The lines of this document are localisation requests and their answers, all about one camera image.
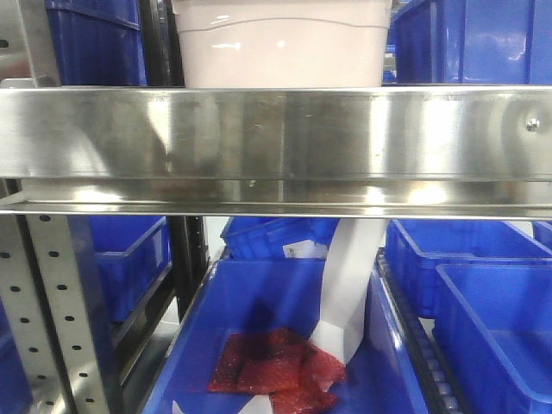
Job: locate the white plastic storage bin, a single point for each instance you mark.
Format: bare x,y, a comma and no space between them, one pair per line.
282,44

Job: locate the black roller track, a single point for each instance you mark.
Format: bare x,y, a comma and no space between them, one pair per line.
435,380

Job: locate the red bubble wrap bag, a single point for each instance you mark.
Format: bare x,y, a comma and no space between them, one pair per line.
295,374

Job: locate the blue bin with red bag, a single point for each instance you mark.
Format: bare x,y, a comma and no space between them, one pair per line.
261,295

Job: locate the stainless steel shelf rail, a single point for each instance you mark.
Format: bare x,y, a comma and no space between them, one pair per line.
461,151

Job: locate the blue bin lower right front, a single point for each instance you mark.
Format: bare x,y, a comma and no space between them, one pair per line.
493,325

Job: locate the blue bin lower right rear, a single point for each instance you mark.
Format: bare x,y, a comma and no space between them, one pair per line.
416,247

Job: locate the blue bin lower left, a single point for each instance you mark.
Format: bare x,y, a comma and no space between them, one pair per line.
131,253

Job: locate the perforated metal shelf upright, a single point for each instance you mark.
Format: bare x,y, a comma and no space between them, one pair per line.
50,290

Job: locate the blue bin rear centre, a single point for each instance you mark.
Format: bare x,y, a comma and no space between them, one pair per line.
270,238

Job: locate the white paper strip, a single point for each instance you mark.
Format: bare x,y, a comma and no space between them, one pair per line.
346,274

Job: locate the blue bin upper right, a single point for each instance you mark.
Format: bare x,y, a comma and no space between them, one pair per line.
473,42

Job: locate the blue bin upper left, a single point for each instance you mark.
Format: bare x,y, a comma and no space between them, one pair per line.
97,42

